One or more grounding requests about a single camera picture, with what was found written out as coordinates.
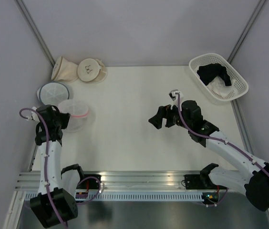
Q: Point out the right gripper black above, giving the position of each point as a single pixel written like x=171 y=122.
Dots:
x=162 y=111

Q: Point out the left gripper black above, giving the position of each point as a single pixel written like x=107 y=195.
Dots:
x=65 y=117

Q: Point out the pink-trimmed mesh laundry bag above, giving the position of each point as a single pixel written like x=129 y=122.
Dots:
x=81 y=116

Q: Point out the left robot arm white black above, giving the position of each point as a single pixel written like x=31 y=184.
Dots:
x=55 y=201

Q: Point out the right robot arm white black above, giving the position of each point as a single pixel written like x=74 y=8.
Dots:
x=210 y=137

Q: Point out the grey-trimmed mesh laundry bag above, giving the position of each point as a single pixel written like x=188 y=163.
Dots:
x=53 y=93

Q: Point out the beige laundry bag left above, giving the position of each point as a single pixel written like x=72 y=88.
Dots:
x=64 y=71

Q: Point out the beige laundry bag bra logo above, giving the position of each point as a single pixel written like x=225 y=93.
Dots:
x=92 y=71

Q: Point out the black garment in basket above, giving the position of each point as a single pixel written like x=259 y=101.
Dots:
x=208 y=73

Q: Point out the white garment in basket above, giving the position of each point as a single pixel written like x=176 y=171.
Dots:
x=218 y=87

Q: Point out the white perforated plastic basket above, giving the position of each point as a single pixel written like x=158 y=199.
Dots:
x=209 y=58

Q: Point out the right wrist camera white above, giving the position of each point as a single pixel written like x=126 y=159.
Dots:
x=176 y=97

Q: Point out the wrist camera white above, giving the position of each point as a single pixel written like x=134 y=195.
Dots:
x=32 y=116
x=176 y=97

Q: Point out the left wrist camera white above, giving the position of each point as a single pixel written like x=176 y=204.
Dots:
x=32 y=116

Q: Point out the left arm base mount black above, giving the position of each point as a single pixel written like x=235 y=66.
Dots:
x=89 y=182

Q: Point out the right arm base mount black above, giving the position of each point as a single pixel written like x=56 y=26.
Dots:
x=199 y=182

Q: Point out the aluminium mounting rail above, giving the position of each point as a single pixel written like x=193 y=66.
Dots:
x=130 y=180

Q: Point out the white slotted cable duct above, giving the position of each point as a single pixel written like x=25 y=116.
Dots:
x=150 y=196

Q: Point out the left aluminium frame post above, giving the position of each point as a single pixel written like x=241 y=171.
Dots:
x=35 y=31

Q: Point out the aluminium frame post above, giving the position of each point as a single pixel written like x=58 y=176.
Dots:
x=250 y=23
x=35 y=31

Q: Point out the right aluminium frame post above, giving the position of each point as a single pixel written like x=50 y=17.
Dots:
x=250 y=23

